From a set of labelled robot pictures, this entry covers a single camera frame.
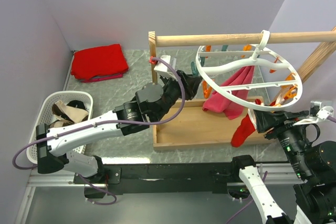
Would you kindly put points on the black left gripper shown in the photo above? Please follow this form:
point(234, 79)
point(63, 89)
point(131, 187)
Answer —
point(191, 84)

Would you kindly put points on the white round clip hanger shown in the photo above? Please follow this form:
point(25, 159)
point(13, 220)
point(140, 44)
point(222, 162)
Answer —
point(231, 82)

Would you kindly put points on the orange clip back right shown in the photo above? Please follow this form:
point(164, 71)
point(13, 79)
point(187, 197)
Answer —
point(290, 77)

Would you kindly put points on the wooden clothes rack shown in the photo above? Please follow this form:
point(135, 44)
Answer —
point(188, 125)

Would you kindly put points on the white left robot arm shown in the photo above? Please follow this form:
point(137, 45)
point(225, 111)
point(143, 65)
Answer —
point(148, 107)

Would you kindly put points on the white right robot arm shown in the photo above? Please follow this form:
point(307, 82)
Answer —
point(313, 164)

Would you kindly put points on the teal clip front left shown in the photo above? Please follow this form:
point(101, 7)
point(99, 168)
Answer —
point(194, 69)

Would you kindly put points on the cream brown striped sock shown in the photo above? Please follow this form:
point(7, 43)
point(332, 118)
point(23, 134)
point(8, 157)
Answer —
point(66, 116)

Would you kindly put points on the orange clip back left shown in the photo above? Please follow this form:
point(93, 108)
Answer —
point(208, 48)

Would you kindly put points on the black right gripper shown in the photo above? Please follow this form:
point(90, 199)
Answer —
point(265, 117)

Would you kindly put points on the aluminium frame rail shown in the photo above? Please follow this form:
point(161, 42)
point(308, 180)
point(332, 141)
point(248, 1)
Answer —
point(52, 199)

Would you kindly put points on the teal clip left rim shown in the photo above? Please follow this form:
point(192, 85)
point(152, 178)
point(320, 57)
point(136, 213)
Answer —
point(224, 48)

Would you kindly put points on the red sock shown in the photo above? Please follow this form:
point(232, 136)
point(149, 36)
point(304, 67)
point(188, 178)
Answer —
point(246, 128)

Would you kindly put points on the orange clip right rim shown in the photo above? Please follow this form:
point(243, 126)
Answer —
point(285, 93)

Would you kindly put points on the folded red cloth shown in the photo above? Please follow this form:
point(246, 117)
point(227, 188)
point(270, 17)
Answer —
point(104, 62)

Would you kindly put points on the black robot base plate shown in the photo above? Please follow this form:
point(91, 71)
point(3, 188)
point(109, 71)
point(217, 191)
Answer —
point(169, 178)

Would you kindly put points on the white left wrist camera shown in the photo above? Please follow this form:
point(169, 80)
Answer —
point(163, 67)

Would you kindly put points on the orange clip front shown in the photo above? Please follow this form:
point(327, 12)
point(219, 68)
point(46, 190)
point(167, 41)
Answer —
point(207, 89)

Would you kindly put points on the black striped sock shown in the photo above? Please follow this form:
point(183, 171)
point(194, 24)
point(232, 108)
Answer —
point(76, 104)

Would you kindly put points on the orange clip holding pink cloth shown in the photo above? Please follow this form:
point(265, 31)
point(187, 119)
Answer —
point(246, 48)

